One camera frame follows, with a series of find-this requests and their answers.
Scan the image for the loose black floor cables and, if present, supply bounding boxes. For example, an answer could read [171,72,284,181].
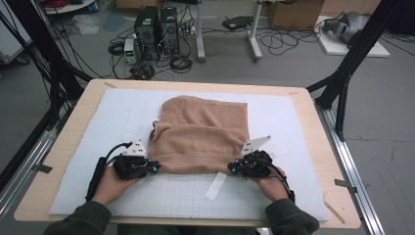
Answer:
[258,26,323,57]

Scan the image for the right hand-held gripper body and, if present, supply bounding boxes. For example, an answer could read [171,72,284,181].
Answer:
[236,134,279,179]

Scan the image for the cardboard box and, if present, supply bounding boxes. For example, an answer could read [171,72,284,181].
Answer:
[266,0,326,31]

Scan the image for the thin wooden stick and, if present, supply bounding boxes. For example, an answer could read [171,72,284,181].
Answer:
[322,200,346,225]

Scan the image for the black metal frame stand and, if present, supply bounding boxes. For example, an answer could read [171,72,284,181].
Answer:
[0,0,95,132]
[305,0,409,142]

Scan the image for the white board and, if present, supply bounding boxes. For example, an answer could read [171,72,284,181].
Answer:
[314,15,392,59]

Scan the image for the round white table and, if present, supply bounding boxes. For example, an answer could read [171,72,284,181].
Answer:
[42,0,98,16]

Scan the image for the slim black computer tower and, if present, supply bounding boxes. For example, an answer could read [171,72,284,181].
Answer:
[159,6,181,56]

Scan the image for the grey metal bracket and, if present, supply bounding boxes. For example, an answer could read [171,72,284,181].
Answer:
[334,178,358,195]

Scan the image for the person's left hand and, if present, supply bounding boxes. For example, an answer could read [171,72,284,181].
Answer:
[91,165,142,207]

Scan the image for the grey machine part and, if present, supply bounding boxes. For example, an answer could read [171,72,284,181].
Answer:
[322,11,372,45]

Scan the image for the clear plastic bag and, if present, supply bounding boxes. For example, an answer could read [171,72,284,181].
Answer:
[71,14,103,36]

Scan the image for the blue floor sheet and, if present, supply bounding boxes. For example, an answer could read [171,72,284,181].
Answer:
[103,11,128,34]

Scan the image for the grey power supply unit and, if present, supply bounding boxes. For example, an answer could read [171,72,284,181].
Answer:
[123,37,140,65]

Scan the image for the white foam mat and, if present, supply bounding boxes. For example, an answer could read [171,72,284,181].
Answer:
[48,87,329,223]

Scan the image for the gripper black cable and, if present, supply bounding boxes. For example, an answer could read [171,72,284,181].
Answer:
[259,159,297,204]
[84,141,134,203]

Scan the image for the flat black device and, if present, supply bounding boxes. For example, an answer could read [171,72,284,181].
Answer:
[221,15,254,32]

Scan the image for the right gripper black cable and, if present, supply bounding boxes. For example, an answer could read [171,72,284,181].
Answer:
[259,159,297,204]

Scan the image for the beige towel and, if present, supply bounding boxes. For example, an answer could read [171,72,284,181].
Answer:
[147,94,252,202]

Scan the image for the person's right hand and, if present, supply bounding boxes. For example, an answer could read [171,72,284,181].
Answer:
[252,166,291,203]

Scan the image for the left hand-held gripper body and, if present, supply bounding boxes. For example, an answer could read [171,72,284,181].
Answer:
[112,139,155,181]

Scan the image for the large black computer tower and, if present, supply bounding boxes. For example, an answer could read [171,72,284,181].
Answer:
[133,6,161,62]

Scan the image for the coiled black cable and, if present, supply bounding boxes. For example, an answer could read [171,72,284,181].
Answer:
[168,54,194,74]

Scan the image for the aluminium rail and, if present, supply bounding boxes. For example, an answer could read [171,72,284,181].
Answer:
[0,106,72,223]
[313,100,387,235]

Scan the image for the white desk frame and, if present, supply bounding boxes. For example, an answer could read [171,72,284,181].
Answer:
[195,0,264,64]

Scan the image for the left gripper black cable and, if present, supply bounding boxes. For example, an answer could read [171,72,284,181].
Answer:
[84,141,134,203]

